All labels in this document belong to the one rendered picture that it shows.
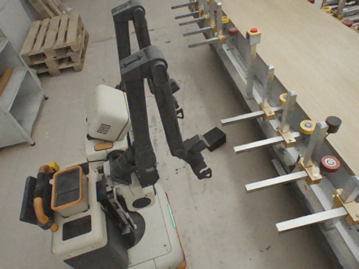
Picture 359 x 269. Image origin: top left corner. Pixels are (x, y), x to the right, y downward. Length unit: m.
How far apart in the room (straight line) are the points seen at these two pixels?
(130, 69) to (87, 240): 0.92
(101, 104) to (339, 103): 1.31
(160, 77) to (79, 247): 0.97
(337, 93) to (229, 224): 1.20
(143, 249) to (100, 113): 1.11
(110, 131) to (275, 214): 1.55
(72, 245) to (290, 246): 1.46
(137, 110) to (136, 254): 1.23
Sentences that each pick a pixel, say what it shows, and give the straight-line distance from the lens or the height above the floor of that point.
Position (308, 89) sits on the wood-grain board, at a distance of 1.79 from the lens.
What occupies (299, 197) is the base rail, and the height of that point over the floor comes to 0.68.
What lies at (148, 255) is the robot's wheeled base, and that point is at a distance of 1.83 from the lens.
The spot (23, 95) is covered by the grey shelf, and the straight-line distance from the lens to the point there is 4.03.
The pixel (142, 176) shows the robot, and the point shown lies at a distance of 1.25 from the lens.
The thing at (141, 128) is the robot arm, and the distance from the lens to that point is 0.86.
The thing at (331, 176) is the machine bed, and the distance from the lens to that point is 1.68.
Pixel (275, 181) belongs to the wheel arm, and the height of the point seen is 0.86.
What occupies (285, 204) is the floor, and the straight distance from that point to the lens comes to 2.27.
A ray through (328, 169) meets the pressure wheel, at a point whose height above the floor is 0.90.
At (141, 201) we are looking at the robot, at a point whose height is 0.75.
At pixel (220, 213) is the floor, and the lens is 2.18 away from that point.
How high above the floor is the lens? 1.98
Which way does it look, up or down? 46 degrees down
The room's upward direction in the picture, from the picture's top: 11 degrees counter-clockwise
